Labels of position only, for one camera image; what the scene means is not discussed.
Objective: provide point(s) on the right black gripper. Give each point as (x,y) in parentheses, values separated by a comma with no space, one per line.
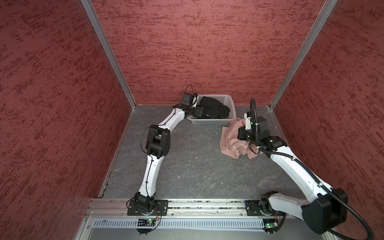
(241,131)

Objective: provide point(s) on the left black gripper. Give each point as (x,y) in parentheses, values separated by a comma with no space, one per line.
(196,110)

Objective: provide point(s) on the pink shorts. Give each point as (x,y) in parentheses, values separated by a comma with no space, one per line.
(230,145)

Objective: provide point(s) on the white plastic basket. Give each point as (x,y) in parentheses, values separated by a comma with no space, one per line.
(225,100)

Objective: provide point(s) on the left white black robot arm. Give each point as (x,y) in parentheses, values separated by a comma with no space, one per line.
(157,146)

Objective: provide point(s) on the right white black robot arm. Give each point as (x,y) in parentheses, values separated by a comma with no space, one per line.
(323,207)

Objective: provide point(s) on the black shorts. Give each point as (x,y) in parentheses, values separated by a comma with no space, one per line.
(213,109)

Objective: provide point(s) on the right green circuit board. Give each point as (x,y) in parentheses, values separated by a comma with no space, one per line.
(270,225)

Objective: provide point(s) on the green circuit board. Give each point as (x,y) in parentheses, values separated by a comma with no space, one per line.
(270,225)
(146,223)

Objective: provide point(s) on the left green circuit board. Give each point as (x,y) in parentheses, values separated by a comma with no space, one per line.
(146,223)

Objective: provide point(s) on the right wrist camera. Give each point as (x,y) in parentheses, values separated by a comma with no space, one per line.
(247,118)

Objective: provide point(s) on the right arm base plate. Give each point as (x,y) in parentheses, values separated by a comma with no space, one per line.
(260,208)

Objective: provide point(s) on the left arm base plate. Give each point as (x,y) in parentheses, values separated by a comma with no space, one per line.
(159,207)

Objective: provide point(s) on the white slotted cable duct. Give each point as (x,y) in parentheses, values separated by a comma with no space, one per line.
(189,224)

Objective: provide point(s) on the aluminium mounting rail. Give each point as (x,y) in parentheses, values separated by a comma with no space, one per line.
(190,208)

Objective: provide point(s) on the left corner aluminium post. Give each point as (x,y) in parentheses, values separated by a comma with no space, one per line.
(97,26)

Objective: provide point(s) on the corner aluminium post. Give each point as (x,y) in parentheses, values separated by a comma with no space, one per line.
(97,26)
(317,26)

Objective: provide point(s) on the right corner aluminium post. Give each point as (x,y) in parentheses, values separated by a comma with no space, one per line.
(317,26)

